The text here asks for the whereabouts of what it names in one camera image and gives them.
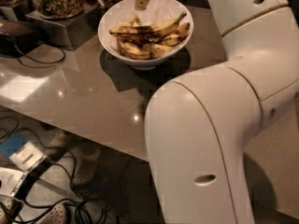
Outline long spotted top banana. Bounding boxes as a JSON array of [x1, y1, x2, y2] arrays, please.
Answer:
[[109, 12, 187, 39]]

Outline blue white box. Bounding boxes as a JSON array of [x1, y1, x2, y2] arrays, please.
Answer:
[[0, 133, 46, 171]]

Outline spotted banana front left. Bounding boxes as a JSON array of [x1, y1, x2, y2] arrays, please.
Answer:
[[117, 39, 150, 60]]

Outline white ceramic bowl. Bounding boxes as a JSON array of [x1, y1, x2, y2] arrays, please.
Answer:
[[98, 0, 193, 70]]

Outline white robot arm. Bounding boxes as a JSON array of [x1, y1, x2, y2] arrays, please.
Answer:
[[145, 0, 299, 224]]

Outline grey slipper under table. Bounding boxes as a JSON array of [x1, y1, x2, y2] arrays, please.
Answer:
[[72, 147, 101, 189]]

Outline black floor cables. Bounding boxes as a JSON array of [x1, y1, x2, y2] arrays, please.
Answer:
[[0, 115, 132, 224]]

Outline small banana right side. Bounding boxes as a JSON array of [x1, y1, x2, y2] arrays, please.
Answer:
[[160, 22, 190, 47]]

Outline beige perforated clog shoe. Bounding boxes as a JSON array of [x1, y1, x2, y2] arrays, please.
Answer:
[[37, 203, 69, 224]]

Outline spotted banana front middle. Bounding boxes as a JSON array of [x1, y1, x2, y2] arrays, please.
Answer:
[[143, 43, 173, 59]]

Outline black appliance cable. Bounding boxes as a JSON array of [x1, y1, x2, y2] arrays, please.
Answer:
[[6, 35, 66, 69]]

